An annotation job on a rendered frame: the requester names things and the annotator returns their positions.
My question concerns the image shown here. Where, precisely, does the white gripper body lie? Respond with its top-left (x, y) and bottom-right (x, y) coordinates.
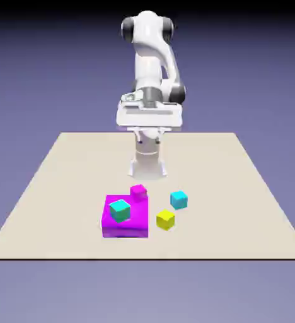
top-left (115, 102), bottom-right (184, 132)

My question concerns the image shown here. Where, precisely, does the small magenta cube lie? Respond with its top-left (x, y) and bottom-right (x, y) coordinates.
top-left (129, 184), bottom-right (148, 203)

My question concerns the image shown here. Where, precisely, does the small cyan cube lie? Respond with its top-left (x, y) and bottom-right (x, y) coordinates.
top-left (170, 190), bottom-right (188, 211)

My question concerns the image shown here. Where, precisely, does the small teal cube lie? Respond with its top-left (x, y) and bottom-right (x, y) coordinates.
top-left (108, 199), bottom-right (132, 225)

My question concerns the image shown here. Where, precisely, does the small yellow cube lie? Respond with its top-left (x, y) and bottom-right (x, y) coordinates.
top-left (156, 209), bottom-right (176, 232)

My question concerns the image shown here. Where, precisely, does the large magenta box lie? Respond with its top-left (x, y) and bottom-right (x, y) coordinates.
top-left (101, 193), bottom-right (149, 239)

